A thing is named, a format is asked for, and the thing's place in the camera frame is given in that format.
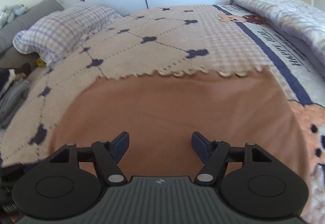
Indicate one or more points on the brown ribbed long-sleeve top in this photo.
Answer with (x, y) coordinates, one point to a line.
(161, 113)

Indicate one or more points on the grey upholstered headboard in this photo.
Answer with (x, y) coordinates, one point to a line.
(10, 57)

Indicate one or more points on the folded grey garment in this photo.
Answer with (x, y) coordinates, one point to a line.
(12, 101)

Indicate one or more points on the blue plush toy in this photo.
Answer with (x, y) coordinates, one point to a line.
(9, 13)

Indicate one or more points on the yellow knitted item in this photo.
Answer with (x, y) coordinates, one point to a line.
(40, 63)

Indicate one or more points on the pile of dark clothes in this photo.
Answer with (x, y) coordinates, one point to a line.
(9, 76)

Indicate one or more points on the purple plaid pillow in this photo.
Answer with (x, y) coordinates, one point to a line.
(56, 35)

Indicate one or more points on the beige bear pattern bed blanket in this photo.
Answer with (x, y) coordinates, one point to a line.
(175, 41)

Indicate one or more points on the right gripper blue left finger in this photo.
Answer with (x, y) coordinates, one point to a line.
(113, 150)

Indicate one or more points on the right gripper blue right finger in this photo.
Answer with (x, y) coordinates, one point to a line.
(205, 148)

